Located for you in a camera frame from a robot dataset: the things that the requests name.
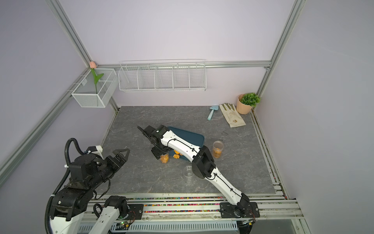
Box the artificial pink tulip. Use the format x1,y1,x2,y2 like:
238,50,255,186
89,61,104,94

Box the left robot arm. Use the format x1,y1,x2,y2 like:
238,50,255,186
44,138,130,234

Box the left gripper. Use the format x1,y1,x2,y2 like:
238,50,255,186
89,148,131,189

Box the white mesh wall basket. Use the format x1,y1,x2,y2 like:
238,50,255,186
72,68,119,108

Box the potted green plant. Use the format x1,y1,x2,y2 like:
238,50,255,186
236,93,261,115

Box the blue garden trowel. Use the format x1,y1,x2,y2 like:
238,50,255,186
207,105,219,121

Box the teal plastic tray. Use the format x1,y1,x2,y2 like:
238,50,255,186
168,126,205,147

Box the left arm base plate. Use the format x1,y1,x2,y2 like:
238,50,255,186
118,204,144,220

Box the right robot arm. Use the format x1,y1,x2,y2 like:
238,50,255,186
137,125,256,218

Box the orange cookies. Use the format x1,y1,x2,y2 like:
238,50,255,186
173,151,181,159

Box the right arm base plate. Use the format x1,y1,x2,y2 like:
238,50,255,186
219,202,260,218

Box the white wire wall shelf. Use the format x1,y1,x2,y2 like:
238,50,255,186
118,59,207,92

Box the beige gardening glove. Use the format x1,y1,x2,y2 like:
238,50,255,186
219,103,246,128

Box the clear cookie jar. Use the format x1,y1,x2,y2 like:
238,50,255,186
160,154,169,163
183,166,195,185
212,140,224,159

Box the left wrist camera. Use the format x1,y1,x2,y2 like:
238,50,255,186
85,145,104,159

